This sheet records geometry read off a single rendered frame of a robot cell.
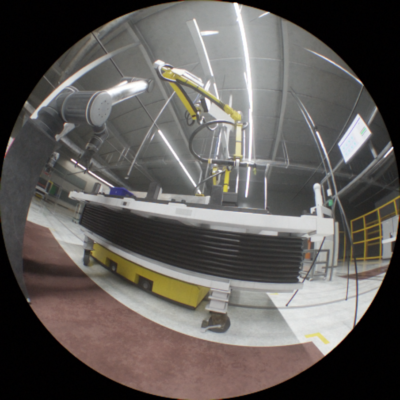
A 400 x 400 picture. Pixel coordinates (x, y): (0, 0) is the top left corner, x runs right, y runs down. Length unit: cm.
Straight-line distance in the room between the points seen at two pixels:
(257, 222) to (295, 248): 50
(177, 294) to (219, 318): 48
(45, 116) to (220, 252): 143
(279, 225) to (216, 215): 34
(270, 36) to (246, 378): 1051
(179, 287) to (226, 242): 60
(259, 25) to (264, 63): 260
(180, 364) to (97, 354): 38
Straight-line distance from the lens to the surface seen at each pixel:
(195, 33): 269
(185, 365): 82
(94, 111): 78
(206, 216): 74
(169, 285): 135
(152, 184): 105
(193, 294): 128
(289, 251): 108
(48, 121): 95
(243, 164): 124
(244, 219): 72
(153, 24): 1067
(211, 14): 982
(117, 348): 85
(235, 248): 102
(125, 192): 131
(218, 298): 93
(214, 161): 125
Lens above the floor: 64
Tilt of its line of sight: 18 degrees up
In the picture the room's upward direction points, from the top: 11 degrees clockwise
